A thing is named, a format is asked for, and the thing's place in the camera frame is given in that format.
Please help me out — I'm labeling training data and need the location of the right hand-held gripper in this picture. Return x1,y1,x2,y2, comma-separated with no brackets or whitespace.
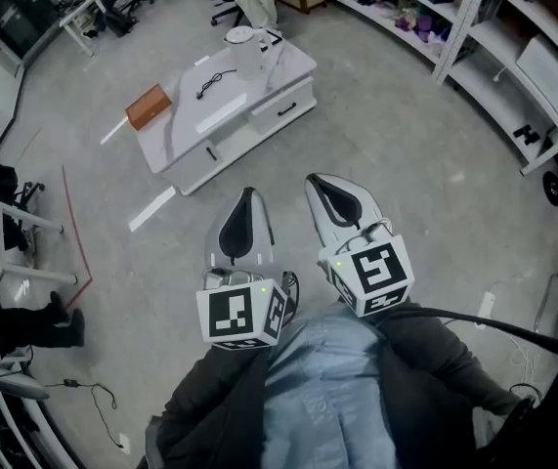
306,173,415,318

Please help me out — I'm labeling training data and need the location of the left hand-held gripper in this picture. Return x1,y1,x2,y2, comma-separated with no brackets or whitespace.
195,188,290,352

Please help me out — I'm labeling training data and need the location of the white electric kettle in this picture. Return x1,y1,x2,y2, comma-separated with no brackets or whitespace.
223,25,276,81

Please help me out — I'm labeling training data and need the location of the person's right forearm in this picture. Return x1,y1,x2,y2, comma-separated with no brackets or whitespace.
380,303,524,414

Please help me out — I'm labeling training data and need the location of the person's left forearm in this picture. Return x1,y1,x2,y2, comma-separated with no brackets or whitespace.
153,344,279,469

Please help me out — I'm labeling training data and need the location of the white marble coffee table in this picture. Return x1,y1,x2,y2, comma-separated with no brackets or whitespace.
136,41,319,197

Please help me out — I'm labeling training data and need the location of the red floor tape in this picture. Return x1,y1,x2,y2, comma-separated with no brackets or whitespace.
62,165,94,310

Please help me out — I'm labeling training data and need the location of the orange box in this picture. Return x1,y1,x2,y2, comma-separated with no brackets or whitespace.
125,84,172,131

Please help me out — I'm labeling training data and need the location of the white power strip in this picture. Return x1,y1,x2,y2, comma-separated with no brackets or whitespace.
476,290,497,329

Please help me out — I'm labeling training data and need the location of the person's torso blue shirt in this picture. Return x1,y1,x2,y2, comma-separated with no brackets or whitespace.
263,305,397,469

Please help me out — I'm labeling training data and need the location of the black angular ornament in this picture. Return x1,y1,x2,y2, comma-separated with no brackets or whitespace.
512,124,542,146

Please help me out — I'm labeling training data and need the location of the purple flower bundle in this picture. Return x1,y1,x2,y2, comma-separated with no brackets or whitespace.
395,7,451,43

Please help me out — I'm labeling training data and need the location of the black cart wheel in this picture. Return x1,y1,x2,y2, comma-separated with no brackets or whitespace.
541,169,558,207

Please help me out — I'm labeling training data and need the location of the white shelving unit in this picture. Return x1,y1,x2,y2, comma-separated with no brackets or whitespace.
326,0,558,175

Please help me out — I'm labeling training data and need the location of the white appliance box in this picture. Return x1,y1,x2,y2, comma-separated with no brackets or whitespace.
516,34,558,119

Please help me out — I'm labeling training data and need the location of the black backpack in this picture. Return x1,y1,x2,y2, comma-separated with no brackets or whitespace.
105,7,136,38

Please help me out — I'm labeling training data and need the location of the left hand-held gripper black cable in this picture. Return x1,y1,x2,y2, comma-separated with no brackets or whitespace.
281,271,302,322

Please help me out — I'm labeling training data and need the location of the hand-held gripper black cable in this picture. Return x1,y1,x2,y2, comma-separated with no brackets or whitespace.
281,271,302,322
385,305,558,356

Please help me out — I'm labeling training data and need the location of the black power cord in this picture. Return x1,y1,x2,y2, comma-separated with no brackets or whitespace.
195,68,238,101

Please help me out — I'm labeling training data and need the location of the right hand-held gripper black cable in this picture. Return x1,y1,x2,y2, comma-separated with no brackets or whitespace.
385,305,558,356

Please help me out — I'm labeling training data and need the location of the black power adapter with cable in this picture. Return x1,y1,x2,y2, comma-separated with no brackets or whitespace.
43,377,119,447

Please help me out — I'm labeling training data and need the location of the white frame desk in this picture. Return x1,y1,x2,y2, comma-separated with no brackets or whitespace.
0,195,79,307

